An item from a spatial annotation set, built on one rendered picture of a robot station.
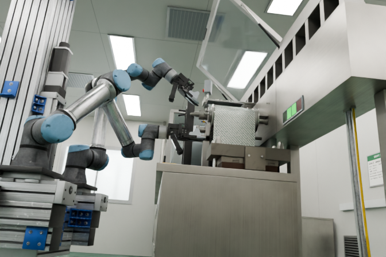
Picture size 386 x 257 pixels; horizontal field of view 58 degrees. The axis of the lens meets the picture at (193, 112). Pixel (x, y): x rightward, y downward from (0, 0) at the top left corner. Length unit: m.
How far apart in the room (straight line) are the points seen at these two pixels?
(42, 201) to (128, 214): 5.92
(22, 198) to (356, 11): 1.46
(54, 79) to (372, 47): 1.52
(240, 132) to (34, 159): 1.05
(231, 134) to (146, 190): 5.60
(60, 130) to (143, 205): 5.99
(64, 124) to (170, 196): 0.55
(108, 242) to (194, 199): 5.93
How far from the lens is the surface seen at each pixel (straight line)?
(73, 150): 2.09
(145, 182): 7.46
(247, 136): 1.97
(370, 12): 1.45
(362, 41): 1.37
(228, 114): 1.98
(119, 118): 1.91
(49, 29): 2.08
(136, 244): 7.42
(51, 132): 1.51
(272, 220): 1.67
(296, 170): 2.16
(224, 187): 1.62
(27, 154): 1.62
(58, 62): 2.05
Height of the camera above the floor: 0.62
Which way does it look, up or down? 19 degrees up
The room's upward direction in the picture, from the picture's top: 4 degrees clockwise
